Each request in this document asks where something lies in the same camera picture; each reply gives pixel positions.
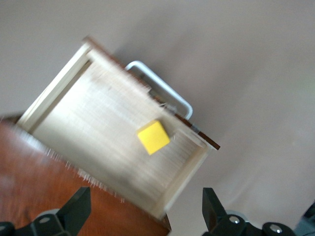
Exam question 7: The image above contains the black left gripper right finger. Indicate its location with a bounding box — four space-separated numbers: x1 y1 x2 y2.
201 187 296 236

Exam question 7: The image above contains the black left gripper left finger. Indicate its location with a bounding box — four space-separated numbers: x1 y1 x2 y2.
0 186 92 236

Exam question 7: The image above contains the wooden drawer with white handle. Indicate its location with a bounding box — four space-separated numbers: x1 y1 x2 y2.
16 35 221 220

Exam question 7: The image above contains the yellow cube block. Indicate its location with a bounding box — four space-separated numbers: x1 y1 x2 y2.
136 119 171 156

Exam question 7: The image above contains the dark brown wooden cabinet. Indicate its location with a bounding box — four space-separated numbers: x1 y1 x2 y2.
0 112 172 236

